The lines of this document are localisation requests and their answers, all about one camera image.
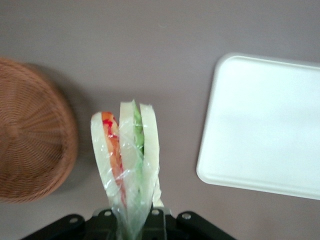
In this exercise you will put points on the beige rectangular tray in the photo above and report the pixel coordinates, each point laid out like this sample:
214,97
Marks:
262,125

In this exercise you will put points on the brown round wicker basket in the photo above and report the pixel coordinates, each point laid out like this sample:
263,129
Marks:
30,135

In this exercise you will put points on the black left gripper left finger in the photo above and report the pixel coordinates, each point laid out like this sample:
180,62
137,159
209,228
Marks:
103,223

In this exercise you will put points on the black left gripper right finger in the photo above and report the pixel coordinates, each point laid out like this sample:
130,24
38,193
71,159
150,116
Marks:
160,223

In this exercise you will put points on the plastic-wrapped triangle sandwich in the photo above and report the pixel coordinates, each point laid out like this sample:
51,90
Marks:
130,155

